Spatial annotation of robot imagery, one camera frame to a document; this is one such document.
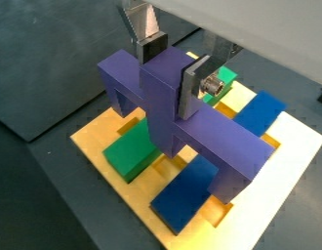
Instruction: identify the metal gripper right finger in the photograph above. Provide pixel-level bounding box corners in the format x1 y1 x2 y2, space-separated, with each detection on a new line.
179 31 242 120

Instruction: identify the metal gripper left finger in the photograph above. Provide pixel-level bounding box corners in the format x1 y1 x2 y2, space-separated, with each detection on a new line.
118 0 169 64

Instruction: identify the purple comb-shaped block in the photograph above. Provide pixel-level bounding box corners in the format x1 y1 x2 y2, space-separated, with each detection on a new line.
98 47 276 203

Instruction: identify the yellow slotted board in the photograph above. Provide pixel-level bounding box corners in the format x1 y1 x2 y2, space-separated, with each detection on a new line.
72 83 322 250

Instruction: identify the green long block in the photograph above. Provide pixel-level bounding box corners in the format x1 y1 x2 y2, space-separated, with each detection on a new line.
102 65 239 185

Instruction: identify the blue long block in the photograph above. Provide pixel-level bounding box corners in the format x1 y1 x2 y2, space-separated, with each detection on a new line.
151 91 286 233

